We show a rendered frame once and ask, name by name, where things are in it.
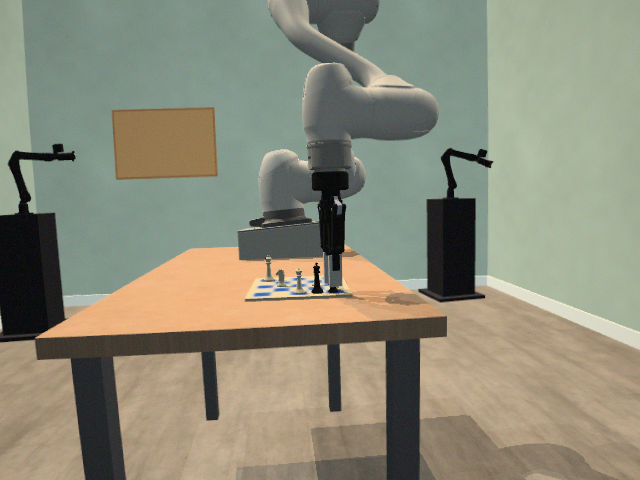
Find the blue and cream chessboard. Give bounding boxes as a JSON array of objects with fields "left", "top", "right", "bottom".
[{"left": 245, "top": 276, "right": 353, "bottom": 302}]

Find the white knight chess piece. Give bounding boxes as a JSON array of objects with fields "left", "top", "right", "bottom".
[{"left": 276, "top": 269, "right": 286, "bottom": 287}]

